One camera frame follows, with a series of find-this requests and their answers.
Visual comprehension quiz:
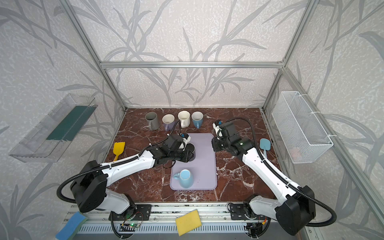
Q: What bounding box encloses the blue sponge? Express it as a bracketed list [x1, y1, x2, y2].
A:
[56, 212, 89, 240]

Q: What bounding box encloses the clear plastic shelf bin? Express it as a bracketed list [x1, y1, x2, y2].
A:
[9, 94, 98, 163]

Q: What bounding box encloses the light blue spatula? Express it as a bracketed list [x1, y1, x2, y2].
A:
[260, 138, 271, 159]

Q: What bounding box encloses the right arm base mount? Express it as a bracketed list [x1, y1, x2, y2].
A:
[227, 203, 267, 221]

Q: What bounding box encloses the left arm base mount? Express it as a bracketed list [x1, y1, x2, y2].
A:
[109, 204, 152, 221]

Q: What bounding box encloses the light blue mug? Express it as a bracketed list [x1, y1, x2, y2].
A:
[173, 169, 194, 189]

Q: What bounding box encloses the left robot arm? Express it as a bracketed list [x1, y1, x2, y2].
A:
[57, 133, 195, 214]

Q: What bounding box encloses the white wire basket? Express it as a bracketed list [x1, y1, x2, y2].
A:
[272, 91, 334, 164]

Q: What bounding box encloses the green circuit board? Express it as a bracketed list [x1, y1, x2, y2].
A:
[119, 223, 141, 232]

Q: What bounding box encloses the yellow sponge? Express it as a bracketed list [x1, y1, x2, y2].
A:
[175, 210, 202, 236]

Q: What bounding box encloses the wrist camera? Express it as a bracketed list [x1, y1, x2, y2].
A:
[180, 133, 191, 144]
[213, 120, 223, 139]

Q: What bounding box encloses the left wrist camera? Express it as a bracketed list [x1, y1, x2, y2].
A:
[180, 133, 191, 144]

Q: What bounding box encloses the lavender plastic tray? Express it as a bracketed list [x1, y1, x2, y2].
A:
[170, 133, 217, 191]

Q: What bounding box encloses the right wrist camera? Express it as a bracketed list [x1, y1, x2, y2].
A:
[213, 120, 223, 139]

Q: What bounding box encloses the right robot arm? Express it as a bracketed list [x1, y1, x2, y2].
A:
[212, 118, 337, 236]

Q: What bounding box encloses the lavender mug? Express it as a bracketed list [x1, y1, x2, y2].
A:
[162, 114, 176, 132]

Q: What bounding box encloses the blue dotted square mug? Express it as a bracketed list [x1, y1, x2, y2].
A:
[192, 111, 204, 129]

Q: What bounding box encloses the white faceted mug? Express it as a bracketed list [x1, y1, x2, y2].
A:
[178, 111, 191, 128]

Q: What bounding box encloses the black mug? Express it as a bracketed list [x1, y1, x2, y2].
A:
[185, 143, 196, 163]

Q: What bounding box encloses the grey mug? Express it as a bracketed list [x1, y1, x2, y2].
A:
[145, 112, 160, 131]

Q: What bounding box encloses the yellow spatula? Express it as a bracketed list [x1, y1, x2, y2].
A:
[113, 142, 126, 162]

